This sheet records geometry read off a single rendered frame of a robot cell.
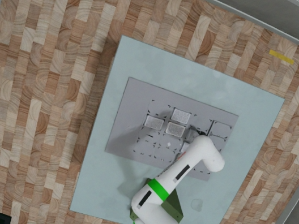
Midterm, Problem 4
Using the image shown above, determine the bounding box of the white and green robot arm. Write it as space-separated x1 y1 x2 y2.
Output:
131 135 225 224

